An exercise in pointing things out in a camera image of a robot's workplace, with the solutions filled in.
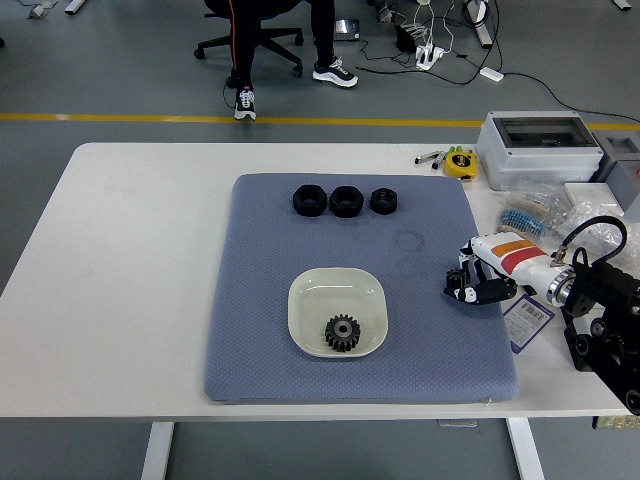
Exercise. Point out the white power strip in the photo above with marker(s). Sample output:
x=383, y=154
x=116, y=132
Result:
x=429, y=57

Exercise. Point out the white table leg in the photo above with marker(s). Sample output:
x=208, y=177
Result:
x=157, y=450
x=525, y=450

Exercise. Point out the small black hex nut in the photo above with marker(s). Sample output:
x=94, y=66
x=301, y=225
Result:
x=375, y=205

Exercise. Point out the white power adapter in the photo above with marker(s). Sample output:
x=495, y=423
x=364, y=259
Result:
x=492, y=74

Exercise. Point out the large black hex nut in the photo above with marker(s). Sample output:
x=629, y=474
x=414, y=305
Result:
x=336, y=206
x=300, y=205

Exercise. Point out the person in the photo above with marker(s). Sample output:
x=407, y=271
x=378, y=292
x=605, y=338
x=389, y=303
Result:
x=320, y=30

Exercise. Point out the grey metal bracket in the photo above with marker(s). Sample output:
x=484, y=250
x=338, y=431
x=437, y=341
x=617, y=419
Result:
x=40, y=10

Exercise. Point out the black desk phone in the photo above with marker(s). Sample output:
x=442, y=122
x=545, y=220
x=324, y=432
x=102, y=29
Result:
x=347, y=30

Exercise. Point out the clear bag of small parts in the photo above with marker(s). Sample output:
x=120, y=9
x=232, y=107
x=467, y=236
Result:
x=590, y=212

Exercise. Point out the white square plate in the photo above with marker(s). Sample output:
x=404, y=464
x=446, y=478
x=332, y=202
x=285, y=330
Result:
x=310, y=300

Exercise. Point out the purple white barcode card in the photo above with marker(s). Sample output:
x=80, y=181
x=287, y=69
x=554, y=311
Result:
x=525, y=325

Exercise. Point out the small black gear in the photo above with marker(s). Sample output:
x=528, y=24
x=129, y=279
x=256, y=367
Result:
x=455, y=277

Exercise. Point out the black silver marker pen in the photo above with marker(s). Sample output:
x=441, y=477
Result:
x=427, y=157

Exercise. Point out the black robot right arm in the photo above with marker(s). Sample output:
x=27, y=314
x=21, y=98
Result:
x=610, y=285

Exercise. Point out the large black gear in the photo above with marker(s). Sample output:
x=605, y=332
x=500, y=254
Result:
x=345, y=343

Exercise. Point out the grey electrical enclosure box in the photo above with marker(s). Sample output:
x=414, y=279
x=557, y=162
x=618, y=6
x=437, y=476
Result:
x=540, y=165

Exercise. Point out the black power brick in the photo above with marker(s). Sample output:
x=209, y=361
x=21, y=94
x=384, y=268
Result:
x=405, y=39

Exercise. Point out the white desk leg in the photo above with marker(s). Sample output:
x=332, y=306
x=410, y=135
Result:
x=481, y=30

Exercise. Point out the white under-desk control panel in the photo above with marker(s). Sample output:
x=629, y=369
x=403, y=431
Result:
x=457, y=423

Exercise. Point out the blue-grey quilted mat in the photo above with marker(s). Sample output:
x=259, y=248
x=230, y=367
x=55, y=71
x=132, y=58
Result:
x=260, y=280

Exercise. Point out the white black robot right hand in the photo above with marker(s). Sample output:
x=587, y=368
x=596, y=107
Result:
x=520, y=260

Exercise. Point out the grey device with red button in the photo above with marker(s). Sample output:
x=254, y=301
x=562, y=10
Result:
x=625, y=175

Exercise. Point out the bag of blue resistors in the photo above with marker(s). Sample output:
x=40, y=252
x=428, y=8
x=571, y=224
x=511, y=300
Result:
x=520, y=217

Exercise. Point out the white desk foot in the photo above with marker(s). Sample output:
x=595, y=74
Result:
x=622, y=4
x=75, y=6

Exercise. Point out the yellow tape measure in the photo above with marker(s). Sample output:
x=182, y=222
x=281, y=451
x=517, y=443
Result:
x=460, y=165

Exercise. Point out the black office chair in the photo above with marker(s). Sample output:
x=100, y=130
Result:
x=280, y=50

